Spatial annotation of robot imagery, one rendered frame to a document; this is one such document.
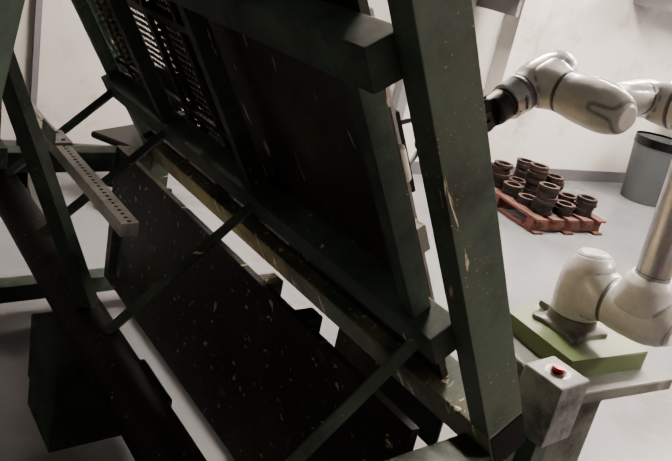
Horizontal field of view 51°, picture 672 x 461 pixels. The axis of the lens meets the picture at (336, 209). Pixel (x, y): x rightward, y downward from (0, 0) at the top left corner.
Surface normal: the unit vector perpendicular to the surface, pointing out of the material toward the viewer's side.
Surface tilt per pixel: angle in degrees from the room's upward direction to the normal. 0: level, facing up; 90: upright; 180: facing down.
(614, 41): 90
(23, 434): 0
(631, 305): 90
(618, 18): 90
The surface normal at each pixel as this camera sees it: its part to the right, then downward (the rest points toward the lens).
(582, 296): -0.74, 0.11
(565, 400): 0.56, 0.40
